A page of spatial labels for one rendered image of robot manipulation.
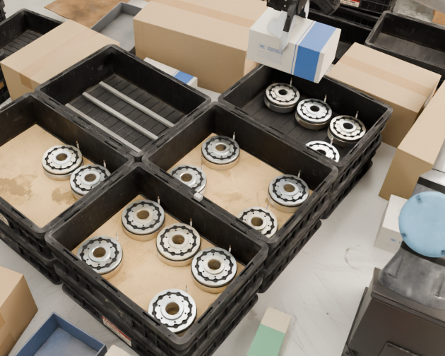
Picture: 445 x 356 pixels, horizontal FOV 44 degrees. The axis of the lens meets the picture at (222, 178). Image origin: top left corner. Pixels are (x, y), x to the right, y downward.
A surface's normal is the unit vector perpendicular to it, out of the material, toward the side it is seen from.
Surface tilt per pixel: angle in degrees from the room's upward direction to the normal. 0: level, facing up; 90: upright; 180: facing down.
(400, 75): 0
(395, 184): 90
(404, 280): 36
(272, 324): 0
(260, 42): 90
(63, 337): 0
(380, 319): 90
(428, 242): 54
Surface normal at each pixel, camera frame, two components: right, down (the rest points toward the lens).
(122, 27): 0.05, -0.66
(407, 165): -0.57, 0.59
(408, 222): -0.49, 0.07
